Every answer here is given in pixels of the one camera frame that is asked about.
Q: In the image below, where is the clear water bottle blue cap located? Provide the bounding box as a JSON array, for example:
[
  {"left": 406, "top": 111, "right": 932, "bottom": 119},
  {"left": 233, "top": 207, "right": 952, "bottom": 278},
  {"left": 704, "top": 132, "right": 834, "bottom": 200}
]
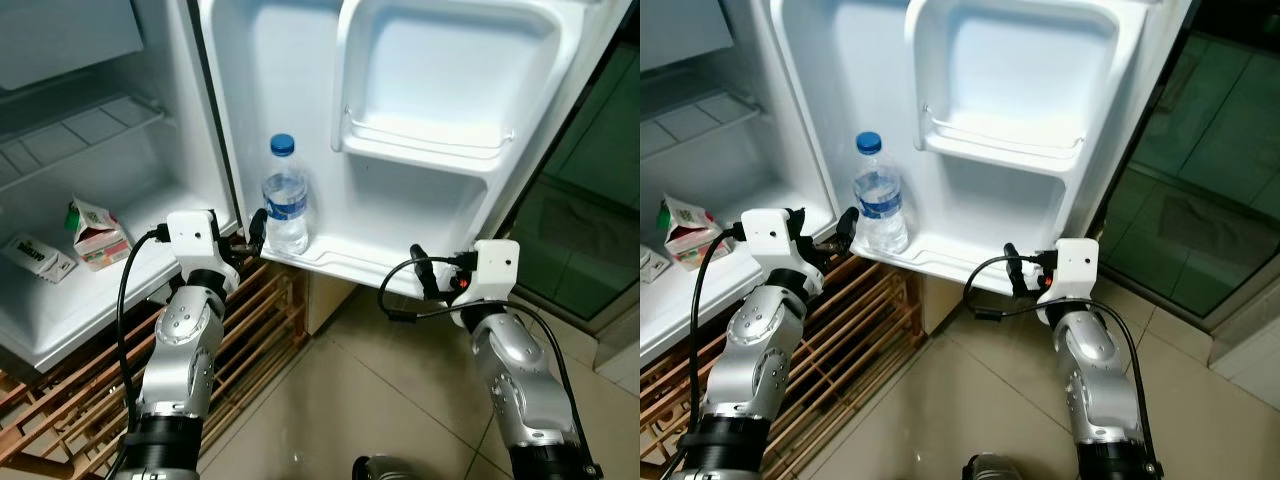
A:
[
  {"left": 852, "top": 132, "right": 911, "bottom": 256},
  {"left": 262, "top": 133, "right": 311, "bottom": 257}
]

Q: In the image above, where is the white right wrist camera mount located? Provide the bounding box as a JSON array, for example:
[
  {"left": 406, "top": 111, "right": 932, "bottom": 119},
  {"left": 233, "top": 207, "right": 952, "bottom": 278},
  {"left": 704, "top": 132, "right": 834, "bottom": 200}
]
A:
[
  {"left": 1048, "top": 238, "right": 1099, "bottom": 303},
  {"left": 472, "top": 238, "right": 522, "bottom": 304}
]

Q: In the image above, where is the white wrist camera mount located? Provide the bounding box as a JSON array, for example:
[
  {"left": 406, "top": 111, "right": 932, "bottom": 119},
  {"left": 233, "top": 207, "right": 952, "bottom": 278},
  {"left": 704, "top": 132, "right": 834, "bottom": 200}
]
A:
[
  {"left": 165, "top": 209, "right": 223, "bottom": 276},
  {"left": 472, "top": 238, "right": 522, "bottom": 304},
  {"left": 740, "top": 208, "right": 799, "bottom": 273},
  {"left": 1048, "top": 238, "right": 1099, "bottom": 303}
]

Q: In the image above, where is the white lined fridge door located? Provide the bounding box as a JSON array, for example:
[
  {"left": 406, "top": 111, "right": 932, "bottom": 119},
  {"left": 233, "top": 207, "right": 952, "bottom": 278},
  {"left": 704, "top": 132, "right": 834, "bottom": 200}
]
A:
[
  {"left": 195, "top": 0, "right": 636, "bottom": 301},
  {"left": 765, "top": 0, "right": 1196, "bottom": 296}
]

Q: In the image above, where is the white green drink carton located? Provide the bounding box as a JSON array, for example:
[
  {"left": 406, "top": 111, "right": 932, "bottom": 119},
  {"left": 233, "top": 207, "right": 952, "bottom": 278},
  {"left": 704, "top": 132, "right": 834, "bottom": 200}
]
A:
[
  {"left": 65, "top": 197, "right": 133, "bottom": 271},
  {"left": 655, "top": 195, "right": 738, "bottom": 273}
]

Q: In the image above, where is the green tinted glass door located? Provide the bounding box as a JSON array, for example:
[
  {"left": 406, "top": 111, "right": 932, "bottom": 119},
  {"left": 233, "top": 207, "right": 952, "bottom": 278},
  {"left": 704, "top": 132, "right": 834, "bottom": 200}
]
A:
[
  {"left": 500, "top": 40, "right": 641, "bottom": 326},
  {"left": 1095, "top": 30, "right": 1280, "bottom": 321}
]

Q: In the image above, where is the grey mini fridge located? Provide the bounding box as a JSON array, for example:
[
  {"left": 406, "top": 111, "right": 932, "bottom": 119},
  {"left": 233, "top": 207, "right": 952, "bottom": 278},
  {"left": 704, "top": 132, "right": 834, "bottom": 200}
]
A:
[
  {"left": 640, "top": 0, "right": 841, "bottom": 366},
  {"left": 0, "top": 0, "right": 246, "bottom": 379}
]

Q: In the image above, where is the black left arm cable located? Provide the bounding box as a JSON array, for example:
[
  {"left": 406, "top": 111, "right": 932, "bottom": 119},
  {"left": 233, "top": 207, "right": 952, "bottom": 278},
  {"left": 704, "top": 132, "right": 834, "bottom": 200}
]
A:
[
  {"left": 115, "top": 225, "right": 171, "bottom": 451},
  {"left": 690, "top": 225, "right": 746, "bottom": 451}
]

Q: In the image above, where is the grey freezer compartment flap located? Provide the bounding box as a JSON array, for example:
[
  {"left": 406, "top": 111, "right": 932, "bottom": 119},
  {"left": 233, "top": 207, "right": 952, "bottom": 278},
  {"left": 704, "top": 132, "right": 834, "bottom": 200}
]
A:
[
  {"left": 0, "top": 0, "right": 146, "bottom": 93},
  {"left": 640, "top": 0, "right": 736, "bottom": 71}
]

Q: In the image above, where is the wire fridge shelf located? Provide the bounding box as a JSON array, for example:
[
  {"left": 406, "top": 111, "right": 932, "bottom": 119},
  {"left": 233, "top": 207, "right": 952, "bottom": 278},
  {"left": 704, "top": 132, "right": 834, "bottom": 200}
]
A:
[
  {"left": 0, "top": 95, "right": 169, "bottom": 193},
  {"left": 640, "top": 90, "right": 771, "bottom": 161}
]

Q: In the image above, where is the grey robot foot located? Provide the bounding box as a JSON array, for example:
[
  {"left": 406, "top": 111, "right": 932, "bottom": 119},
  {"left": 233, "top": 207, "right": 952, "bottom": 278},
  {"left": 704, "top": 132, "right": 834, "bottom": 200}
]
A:
[
  {"left": 962, "top": 452, "right": 1031, "bottom": 480},
  {"left": 352, "top": 454, "right": 426, "bottom": 480}
]

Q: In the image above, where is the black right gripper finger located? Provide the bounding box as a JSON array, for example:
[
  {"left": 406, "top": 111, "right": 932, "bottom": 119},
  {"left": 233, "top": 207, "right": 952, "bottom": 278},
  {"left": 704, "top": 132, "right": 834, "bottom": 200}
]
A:
[
  {"left": 1003, "top": 242, "right": 1026, "bottom": 299},
  {"left": 408, "top": 244, "right": 434, "bottom": 301}
]

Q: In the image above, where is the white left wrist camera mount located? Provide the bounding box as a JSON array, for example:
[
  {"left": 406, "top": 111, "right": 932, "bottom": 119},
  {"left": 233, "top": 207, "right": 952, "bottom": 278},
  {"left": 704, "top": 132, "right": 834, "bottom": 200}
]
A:
[
  {"left": 165, "top": 209, "right": 223, "bottom": 276},
  {"left": 740, "top": 208, "right": 799, "bottom": 273}
]

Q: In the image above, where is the wooden slatted rack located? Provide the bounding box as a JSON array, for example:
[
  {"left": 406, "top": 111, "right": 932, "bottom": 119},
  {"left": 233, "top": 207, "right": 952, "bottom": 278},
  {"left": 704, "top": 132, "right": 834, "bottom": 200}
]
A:
[
  {"left": 640, "top": 255, "right": 926, "bottom": 480},
  {"left": 0, "top": 262, "right": 311, "bottom": 480}
]

